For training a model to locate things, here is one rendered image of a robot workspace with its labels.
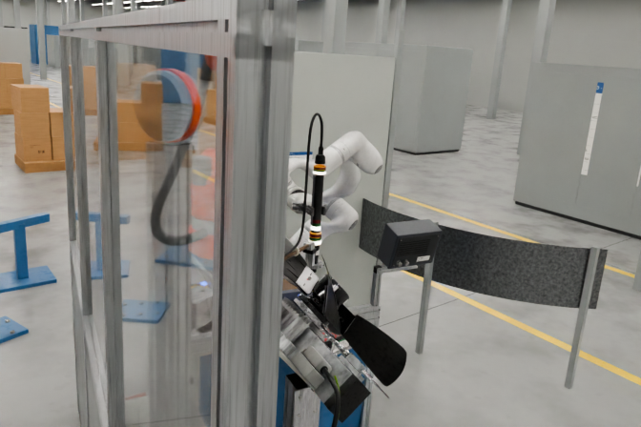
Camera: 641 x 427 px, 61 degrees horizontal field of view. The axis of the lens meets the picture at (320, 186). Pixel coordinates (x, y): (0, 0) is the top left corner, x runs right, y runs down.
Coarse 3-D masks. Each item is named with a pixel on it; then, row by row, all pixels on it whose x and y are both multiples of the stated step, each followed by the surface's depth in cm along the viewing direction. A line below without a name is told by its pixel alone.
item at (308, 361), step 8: (304, 352) 162; (312, 352) 161; (296, 360) 161; (304, 360) 159; (312, 360) 158; (320, 360) 156; (304, 368) 157; (312, 368) 155; (320, 368) 156; (328, 368) 158; (304, 376) 155; (312, 376) 156; (320, 376) 157; (312, 384) 156
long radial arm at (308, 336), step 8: (304, 336) 176; (312, 336) 174; (296, 344) 176; (304, 344) 174; (312, 344) 172; (320, 344) 170; (296, 352) 173; (320, 352) 167; (328, 352) 166; (328, 360) 163; (336, 360) 161; (296, 368) 168; (336, 368) 159; (344, 368) 157; (344, 376) 155; (320, 384) 158; (328, 384) 156; (320, 392) 156; (328, 392) 154
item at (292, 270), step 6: (288, 240) 194; (288, 246) 191; (294, 258) 189; (300, 258) 191; (288, 264) 186; (294, 264) 187; (300, 264) 190; (306, 264) 191; (288, 270) 184; (294, 270) 186; (300, 270) 188; (288, 276) 183; (294, 276) 185; (294, 282) 184
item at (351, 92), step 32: (320, 64) 375; (352, 64) 386; (384, 64) 398; (320, 96) 381; (352, 96) 392; (384, 96) 405; (352, 128) 399; (384, 128) 411; (384, 160) 419; (384, 192) 425; (288, 224) 394; (320, 256) 414; (352, 256) 427; (352, 288) 435
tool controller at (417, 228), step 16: (400, 224) 258; (416, 224) 261; (432, 224) 263; (384, 240) 258; (400, 240) 250; (416, 240) 255; (432, 240) 260; (384, 256) 259; (400, 256) 256; (416, 256) 261; (432, 256) 266
